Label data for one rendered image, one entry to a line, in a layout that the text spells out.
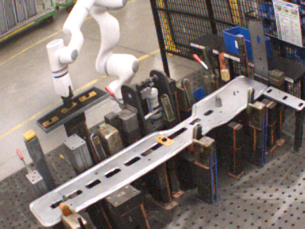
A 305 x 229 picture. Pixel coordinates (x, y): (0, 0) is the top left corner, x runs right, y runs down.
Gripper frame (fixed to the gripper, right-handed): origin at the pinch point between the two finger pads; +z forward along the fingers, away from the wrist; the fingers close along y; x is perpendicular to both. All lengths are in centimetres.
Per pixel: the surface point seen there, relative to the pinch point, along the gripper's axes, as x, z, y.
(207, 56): 65, 2, 31
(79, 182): -23.4, 18.4, 26.2
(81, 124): 1.2, 10.6, 4.9
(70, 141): -13.6, 7.4, 14.7
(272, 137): 65, 40, 70
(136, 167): -2.5, 18.5, 39.4
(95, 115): 125, 119, -152
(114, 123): 9.9, 11.5, 17.6
